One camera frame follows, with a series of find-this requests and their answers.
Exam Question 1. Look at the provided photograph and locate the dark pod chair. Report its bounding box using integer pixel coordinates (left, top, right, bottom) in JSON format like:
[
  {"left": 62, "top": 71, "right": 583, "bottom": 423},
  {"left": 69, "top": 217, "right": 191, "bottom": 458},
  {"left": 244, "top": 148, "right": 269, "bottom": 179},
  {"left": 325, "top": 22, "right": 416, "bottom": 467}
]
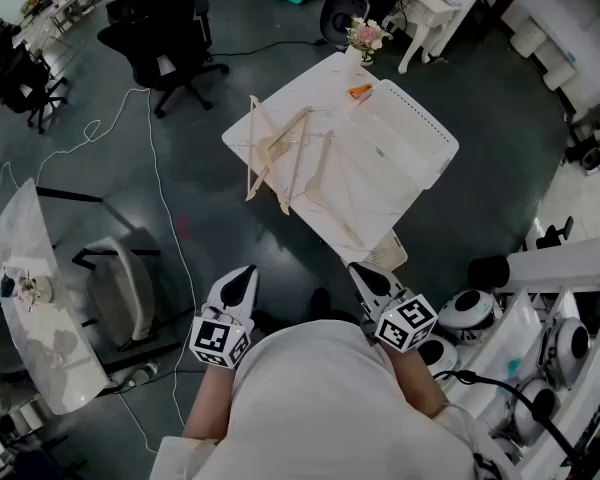
[{"left": 318, "top": 0, "right": 371, "bottom": 47}]

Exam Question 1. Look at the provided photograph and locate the curved white marble counter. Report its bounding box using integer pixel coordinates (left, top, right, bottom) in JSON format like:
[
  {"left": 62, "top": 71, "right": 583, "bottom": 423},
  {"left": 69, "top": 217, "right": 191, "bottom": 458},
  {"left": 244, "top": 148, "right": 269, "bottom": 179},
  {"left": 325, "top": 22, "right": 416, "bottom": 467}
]
[{"left": 0, "top": 177, "right": 111, "bottom": 417}]

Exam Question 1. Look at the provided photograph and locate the small flower pot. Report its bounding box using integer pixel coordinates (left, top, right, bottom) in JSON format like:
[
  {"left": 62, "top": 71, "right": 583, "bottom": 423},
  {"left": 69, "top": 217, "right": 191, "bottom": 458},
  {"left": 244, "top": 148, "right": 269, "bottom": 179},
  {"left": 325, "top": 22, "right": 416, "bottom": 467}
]
[{"left": 17, "top": 275, "right": 56, "bottom": 309}]

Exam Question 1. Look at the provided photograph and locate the white floor cable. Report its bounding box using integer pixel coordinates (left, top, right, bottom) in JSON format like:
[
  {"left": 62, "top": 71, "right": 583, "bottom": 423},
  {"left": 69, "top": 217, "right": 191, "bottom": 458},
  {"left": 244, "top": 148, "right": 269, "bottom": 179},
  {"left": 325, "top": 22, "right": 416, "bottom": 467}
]
[{"left": 0, "top": 86, "right": 201, "bottom": 455}]

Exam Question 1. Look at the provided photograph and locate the wooden hanger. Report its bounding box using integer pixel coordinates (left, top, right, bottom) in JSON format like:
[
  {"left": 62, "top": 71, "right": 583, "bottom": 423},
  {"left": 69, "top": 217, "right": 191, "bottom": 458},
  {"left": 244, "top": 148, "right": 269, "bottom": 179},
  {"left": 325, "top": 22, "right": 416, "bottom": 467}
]
[
  {"left": 253, "top": 105, "right": 314, "bottom": 217},
  {"left": 292, "top": 128, "right": 367, "bottom": 249},
  {"left": 243, "top": 94, "right": 294, "bottom": 203}
]

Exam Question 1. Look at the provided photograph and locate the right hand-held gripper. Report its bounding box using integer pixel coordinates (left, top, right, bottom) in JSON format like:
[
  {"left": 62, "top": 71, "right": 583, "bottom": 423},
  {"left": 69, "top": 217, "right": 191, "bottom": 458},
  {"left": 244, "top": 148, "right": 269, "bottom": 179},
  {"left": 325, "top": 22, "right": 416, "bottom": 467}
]
[{"left": 347, "top": 261, "right": 439, "bottom": 354}]

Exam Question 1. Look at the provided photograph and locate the grey armchair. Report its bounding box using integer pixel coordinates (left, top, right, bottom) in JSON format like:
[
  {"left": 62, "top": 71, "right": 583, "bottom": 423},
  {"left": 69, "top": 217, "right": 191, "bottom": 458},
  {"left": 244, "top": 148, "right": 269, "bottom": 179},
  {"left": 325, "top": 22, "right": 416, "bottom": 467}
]
[{"left": 72, "top": 236, "right": 161, "bottom": 349}]

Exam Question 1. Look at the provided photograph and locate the pink flower bouquet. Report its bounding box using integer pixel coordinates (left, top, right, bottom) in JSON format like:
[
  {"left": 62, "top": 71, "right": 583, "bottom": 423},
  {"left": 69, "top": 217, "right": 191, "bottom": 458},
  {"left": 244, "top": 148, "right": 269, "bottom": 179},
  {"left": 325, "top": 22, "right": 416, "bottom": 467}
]
[{"left": 345, "top": 16, "right": 394, "bottom": 54}]

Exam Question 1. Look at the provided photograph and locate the black office chair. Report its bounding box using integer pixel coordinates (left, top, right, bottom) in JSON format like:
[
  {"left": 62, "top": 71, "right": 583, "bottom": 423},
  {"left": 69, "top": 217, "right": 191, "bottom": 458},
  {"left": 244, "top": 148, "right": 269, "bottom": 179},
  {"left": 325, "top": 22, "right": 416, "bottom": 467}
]
[
  {"left": 97, "top": 0, "right": 231, "bottom": 119},
  {"left": 0, "top": 17, "right": 69, "bottom": 134}
]

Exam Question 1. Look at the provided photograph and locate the black metal frame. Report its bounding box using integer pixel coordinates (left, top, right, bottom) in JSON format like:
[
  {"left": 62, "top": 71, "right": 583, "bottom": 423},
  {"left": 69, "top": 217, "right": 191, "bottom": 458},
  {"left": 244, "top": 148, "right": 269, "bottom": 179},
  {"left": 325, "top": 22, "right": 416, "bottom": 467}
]
[{"left": 34, "top": 185, "right": 196, "bottom": 374}]

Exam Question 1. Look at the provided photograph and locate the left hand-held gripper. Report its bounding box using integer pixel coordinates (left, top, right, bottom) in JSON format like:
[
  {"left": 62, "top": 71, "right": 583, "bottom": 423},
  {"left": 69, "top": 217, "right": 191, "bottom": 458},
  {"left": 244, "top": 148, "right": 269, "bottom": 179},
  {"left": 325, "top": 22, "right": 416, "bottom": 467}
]
[{"left": 188, "top": 264, "right": 259, "bottom": 370}]

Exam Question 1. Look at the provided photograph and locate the person's left forearm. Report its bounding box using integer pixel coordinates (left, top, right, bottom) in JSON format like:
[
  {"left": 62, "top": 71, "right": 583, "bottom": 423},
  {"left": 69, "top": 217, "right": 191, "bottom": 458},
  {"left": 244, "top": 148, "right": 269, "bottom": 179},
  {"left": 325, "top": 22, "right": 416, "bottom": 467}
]
[{"left": 182, "top": 365, "right": 236, "bottom": 442}]

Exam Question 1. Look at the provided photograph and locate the white round device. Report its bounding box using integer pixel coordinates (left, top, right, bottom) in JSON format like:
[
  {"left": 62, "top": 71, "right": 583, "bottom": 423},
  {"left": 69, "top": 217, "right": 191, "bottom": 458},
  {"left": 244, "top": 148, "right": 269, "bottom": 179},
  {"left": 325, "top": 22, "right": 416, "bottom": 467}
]
[
  {"left": 417, "top": 335, "right": 461, "bottom": 384},
  {"left": 509, "top": 377, "right": 562, "bottom": 447},
  {"left": 437, "top": 289, "right": 504, "bottom": 344},
  {"left": 537, "top": 315, "right": 591, "bottom": 392}
]

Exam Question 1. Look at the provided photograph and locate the cluttered white desk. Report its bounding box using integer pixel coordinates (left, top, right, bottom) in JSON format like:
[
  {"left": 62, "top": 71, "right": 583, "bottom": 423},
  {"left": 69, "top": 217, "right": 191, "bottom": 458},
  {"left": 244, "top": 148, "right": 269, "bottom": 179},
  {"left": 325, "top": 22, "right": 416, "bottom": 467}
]
[{"left": 17, "top": 0, "right": 131, "bottom": 49}]

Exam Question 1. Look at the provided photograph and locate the person's white shirt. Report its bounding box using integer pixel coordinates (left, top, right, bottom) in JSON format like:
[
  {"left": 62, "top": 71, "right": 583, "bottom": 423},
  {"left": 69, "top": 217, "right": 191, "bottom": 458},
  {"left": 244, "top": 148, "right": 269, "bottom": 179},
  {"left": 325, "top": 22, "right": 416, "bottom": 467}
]
[{"left": 149, "top": 317, "right": 521, "bottom": 480}]

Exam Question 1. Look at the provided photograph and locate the white perforated plastic basket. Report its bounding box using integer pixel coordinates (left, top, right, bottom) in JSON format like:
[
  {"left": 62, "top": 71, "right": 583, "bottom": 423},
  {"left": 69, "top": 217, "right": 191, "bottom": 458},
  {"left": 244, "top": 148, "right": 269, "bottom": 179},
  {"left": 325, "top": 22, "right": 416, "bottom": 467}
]
[{"left": 343, "top": 78, "right": 460, "bottom": 192}]

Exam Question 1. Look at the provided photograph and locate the person's right forearm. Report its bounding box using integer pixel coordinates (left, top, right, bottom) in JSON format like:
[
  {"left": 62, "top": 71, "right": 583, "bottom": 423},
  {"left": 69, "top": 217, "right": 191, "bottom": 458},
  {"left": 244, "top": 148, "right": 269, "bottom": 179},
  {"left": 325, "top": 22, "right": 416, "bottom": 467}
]
[{"left": 384, "top": 345, "right": 449, "bottom": 419}]

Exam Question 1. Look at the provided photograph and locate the white ornate table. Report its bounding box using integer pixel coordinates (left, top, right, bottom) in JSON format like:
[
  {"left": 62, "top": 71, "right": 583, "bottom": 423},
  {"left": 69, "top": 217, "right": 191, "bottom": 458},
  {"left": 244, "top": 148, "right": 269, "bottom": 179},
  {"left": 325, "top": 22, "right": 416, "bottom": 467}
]
[{"left": 382, "top": 0, "right": 499, "bottom": 74}]

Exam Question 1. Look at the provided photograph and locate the white power strip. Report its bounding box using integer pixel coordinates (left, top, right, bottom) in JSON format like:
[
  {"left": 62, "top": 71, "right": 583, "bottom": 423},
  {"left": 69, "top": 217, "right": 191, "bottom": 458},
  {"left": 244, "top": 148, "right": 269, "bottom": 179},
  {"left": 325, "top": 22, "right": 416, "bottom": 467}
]
[{"left": 125, "top": 361, "right": 160, "bottom": 389}]

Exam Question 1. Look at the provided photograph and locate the black wheeled equipment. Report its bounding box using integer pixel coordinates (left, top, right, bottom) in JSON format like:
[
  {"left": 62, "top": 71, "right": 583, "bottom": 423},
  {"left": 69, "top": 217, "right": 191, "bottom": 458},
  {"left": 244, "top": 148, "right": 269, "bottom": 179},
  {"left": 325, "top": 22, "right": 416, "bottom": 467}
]
[{"left": 562, "top": 96, "right": 600, "bottom": 174}]

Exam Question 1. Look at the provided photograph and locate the white shelf rack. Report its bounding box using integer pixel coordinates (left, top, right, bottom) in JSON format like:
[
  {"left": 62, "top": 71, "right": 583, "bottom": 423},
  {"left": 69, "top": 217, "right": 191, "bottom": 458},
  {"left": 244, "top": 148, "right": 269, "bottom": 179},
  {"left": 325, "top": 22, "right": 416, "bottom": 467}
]
[{"left": 449, "top": 235, "right": 600, "bottom": 480}]

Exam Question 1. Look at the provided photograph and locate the thick black cable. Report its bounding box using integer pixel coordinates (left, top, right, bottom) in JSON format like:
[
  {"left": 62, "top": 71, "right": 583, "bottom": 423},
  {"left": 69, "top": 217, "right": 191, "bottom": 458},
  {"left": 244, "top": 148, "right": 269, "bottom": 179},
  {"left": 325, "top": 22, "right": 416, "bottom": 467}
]
[{"left": 432, "top": 369, "right": 581, "bottom": 469}]

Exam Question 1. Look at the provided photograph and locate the white vase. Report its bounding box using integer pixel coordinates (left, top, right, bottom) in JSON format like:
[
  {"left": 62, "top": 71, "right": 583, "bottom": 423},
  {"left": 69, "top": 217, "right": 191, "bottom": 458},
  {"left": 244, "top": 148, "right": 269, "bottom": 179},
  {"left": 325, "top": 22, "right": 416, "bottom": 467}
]
[{"left": 343, "top": 42, "right": 376, "bottom": 77}]

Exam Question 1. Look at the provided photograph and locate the white laundry basket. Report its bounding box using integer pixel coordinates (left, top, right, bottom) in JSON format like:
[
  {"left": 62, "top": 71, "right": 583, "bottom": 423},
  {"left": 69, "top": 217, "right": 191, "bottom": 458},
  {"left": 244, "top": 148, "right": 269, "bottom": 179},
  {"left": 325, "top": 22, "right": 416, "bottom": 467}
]
[{"left": 364, "top": 230, "right": 409, "bottom": 272}]

